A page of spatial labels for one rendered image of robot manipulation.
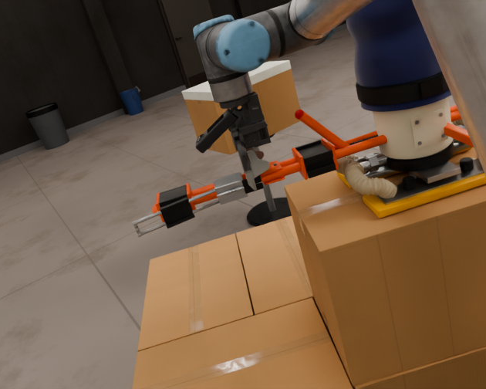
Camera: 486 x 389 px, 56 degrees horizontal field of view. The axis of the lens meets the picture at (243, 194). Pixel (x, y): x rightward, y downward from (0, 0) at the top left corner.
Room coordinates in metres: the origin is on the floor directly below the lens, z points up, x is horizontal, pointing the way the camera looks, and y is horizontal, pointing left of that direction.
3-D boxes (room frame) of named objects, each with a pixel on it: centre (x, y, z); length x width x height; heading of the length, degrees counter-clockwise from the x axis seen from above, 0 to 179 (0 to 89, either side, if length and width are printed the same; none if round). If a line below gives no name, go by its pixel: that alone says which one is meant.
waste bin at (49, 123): (8.25, 2.89, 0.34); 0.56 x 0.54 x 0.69; 25
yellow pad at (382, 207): (0.94, -0.44, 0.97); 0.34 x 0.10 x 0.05; 91
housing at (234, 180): (1.03, 0.02, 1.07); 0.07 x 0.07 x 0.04; 1
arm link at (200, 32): (1.02, -0.05, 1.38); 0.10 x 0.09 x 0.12; 14
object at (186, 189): (1.03, 0.16, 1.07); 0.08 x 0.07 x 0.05; 91
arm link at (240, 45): (0.92, -0.08, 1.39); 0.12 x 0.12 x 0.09; 14
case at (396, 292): (1.04, -0.42, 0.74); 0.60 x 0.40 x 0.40; 90
